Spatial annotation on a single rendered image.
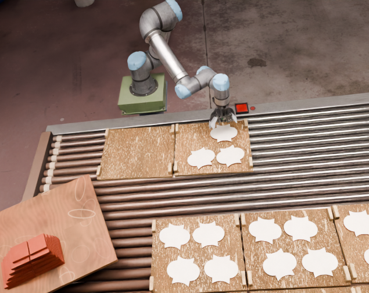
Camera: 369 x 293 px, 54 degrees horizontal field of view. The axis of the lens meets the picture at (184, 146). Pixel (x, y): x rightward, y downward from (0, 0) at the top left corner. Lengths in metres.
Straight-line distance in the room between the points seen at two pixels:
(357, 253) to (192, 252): 0.70
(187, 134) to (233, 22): 2.63
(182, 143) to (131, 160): 0.30
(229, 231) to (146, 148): 0.67
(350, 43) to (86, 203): 3.26
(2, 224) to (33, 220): 0.16
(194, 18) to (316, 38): 1.44
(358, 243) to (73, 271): 1.23
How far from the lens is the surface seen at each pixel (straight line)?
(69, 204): 1.85
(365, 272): 1.74
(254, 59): 3.98
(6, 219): 1.97
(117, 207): 1.90
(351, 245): 1.77
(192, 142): 2.02
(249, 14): 4.64
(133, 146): 2.07
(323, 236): 1.76
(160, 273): 1.69
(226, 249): 1.69
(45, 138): 2.32
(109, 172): 2.01
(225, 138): 2.01
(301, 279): 1.67
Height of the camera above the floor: 2.51
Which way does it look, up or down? 51 degrees down
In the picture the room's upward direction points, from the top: 12 degrees counter-clockwise
